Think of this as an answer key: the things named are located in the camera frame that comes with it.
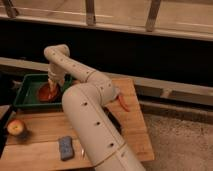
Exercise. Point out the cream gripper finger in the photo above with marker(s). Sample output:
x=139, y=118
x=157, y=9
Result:
x=53, y=86

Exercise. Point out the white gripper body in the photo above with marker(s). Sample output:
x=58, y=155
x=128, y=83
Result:
x=56, y=74

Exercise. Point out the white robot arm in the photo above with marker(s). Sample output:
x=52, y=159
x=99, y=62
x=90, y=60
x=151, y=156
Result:
x=83, y=104

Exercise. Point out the green plastic tray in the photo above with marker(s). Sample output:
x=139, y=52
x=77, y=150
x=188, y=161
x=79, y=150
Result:
x=27, y=94

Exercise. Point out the red yellow apple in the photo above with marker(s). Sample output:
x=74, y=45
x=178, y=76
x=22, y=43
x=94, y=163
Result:
x=15, y=127

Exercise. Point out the wooden cutting board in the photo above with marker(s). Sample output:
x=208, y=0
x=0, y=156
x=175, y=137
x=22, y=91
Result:
x=40, y=152

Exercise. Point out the blue sponge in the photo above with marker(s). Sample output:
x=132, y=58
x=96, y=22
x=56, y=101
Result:
x=66, y=148

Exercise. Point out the orange carrot toy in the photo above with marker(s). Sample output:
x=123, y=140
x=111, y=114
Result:
x=122, y=102

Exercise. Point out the metal fork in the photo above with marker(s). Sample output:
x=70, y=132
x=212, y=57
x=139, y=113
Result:
x=83, y=153

